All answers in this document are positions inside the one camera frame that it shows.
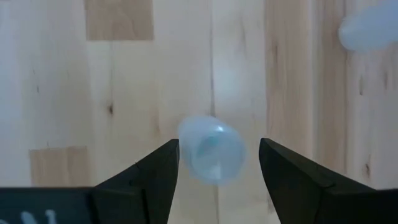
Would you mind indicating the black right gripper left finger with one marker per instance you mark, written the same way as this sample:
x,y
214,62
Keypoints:
x,y
146,193

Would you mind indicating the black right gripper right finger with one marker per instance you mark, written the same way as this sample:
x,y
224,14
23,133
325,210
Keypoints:
x,y
304,196

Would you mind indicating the translucent plastic medicine bottle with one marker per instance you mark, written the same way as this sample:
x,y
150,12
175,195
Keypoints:
x,y
211,149
370,28

